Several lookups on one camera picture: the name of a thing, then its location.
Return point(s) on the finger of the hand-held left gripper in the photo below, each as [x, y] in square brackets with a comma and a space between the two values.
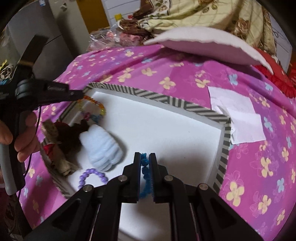
[57, 92]

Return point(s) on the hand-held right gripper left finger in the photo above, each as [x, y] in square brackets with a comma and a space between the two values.
[138, 169]

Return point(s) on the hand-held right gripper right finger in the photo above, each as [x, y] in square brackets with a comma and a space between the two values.
[152, 171]

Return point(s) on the striped cardboard box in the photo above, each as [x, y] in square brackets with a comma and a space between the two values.
[173, 139]

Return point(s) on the white fluffy scrunchie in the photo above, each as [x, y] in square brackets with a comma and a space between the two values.
[101, 148]

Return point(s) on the brown fabric scrunchie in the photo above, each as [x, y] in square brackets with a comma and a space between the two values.
[69, 136]

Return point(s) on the red glossy hair clip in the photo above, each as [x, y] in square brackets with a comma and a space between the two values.
[49, 148]

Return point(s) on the burlap bow hair clip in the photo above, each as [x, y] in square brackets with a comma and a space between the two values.
[63, 166]

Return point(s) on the person's left hand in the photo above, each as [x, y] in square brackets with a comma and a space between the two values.
[30, 139]

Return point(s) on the grey cabinet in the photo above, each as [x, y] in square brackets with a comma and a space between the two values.
[46, 23]

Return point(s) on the clear plastic bag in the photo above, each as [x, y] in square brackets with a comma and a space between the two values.
[108, 37]

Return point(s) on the pink floral blanket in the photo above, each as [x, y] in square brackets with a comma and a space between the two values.
[254, 173]

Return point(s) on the white paper sheet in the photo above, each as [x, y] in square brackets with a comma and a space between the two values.
[226, 98]
[247, 127]

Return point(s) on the white pillow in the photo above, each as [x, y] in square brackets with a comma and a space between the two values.
[208, 44]

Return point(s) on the red frilled cloth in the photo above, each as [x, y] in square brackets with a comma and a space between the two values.
[275, 71]

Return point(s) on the yellow floral quilt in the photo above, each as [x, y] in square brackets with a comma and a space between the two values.
[196, 14]

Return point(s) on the white headboard panel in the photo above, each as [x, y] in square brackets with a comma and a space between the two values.
[282, 44]

